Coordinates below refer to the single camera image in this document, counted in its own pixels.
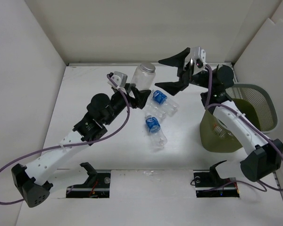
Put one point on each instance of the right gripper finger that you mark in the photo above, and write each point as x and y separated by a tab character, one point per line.
173	88
177	60

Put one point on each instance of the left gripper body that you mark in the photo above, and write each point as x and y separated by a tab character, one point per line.
118	102

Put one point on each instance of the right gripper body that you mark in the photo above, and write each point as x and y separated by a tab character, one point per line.
201	78

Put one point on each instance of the clear capless bottle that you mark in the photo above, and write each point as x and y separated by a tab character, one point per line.
143	76

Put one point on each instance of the blue label bottle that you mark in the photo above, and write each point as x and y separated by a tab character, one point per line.
168	105
155	132

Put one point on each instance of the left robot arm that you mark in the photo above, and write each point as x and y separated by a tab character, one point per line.
35	180

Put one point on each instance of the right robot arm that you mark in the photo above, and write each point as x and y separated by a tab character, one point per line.
264	155

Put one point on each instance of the green mesh waste bin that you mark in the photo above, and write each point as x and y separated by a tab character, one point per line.
258	108

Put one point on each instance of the clear white cap bottle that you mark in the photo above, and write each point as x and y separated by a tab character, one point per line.
154	111

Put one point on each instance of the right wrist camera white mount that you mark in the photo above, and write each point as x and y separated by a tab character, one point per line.
198	60

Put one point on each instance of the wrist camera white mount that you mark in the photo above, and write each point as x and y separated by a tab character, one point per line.
117	79
198	60

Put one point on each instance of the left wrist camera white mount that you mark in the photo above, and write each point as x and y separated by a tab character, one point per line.
117	79

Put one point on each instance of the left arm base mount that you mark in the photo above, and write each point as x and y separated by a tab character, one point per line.
96	185

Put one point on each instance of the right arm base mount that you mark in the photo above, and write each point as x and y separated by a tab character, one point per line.
208	184

